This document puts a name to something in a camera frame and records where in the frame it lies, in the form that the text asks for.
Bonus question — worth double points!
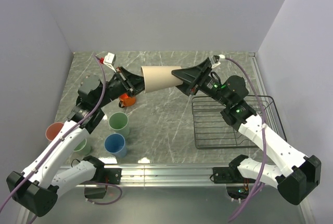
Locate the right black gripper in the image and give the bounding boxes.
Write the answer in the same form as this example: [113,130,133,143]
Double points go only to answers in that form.
[170,59,231,107]

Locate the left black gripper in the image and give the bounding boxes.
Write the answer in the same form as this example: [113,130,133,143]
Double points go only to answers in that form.
[95,66,156,109]

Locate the beige plastic cup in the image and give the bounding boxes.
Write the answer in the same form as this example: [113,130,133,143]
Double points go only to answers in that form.
[141,66,183,94]

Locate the orange mug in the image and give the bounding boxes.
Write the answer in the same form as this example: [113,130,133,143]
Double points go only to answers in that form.
[118,93,136,108]

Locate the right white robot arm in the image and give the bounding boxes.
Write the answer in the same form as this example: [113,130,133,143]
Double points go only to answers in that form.
[171,56,322,205]

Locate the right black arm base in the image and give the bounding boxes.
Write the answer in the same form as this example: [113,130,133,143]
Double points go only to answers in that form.
[209,167,249,202]

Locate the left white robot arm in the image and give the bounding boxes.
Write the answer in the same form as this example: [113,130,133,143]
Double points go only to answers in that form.
[6,67,145,217]

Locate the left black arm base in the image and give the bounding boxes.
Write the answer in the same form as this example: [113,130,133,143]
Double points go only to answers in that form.
[84,168,122,203]

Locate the pale green plastic cup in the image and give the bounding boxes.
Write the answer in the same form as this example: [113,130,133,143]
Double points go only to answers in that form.
[109,112,130,137]

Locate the blue plastic cup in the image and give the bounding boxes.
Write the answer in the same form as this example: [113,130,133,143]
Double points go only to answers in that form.
[104,133,127,158]

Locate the light green plastic cup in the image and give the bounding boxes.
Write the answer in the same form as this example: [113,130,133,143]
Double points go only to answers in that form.
[73,139,92,155]

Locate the salmon plastic cup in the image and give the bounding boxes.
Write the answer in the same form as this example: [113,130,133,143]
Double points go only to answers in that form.
[45,122,64,141]

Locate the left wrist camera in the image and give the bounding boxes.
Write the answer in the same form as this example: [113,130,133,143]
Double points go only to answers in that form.
[100,52,116,70]

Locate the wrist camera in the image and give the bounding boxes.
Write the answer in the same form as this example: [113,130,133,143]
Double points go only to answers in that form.
[209,54,226,69]
[100,52,116,70]

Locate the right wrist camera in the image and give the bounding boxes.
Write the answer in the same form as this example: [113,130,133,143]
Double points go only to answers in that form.
[209,54,226,69]

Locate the black wire dish rack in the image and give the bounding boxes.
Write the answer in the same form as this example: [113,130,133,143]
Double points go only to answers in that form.
[191,96,287,149]

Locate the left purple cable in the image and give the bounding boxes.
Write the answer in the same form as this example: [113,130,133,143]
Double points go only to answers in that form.
[0,54,123,224]

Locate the aluminium mounting rail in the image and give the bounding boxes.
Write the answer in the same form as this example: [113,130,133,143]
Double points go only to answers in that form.
[54,165,304,187]

